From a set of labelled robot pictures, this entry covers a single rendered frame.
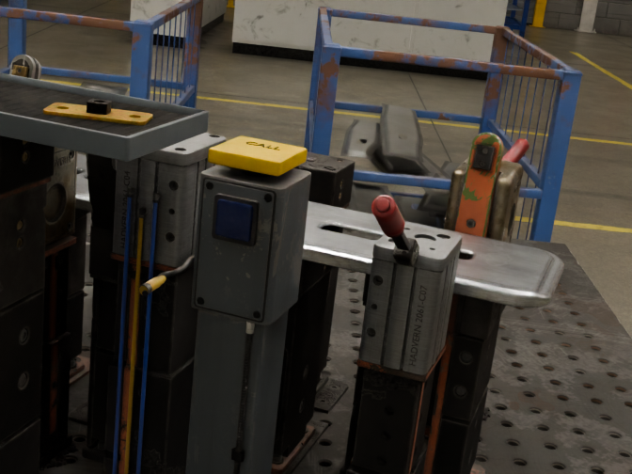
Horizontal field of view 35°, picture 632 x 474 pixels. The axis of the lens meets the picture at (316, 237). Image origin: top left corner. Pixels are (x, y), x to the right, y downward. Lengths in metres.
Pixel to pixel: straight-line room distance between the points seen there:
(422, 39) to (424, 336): 8.40
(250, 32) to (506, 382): 7.85
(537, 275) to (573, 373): 0.56
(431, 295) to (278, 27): 8.36
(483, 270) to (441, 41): 8.26
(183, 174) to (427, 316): 0.26
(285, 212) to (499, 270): 0.37
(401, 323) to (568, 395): 0.66
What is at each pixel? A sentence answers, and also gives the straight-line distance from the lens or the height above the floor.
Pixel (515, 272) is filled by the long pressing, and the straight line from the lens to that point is 1.09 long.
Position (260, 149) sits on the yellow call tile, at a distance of 0.79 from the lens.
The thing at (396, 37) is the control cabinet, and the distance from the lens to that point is 9.26.
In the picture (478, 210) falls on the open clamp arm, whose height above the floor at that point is 1.02.
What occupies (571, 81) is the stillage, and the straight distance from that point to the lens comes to 3.23.
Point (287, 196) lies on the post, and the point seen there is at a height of 1.13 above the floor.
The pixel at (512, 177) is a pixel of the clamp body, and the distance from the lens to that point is 1.25.
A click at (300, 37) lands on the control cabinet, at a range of 9.24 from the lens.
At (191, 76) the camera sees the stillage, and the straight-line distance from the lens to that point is 4.37.
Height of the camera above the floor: 1.34
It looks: 18 degrees down
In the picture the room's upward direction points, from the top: 6 degrees clockwise
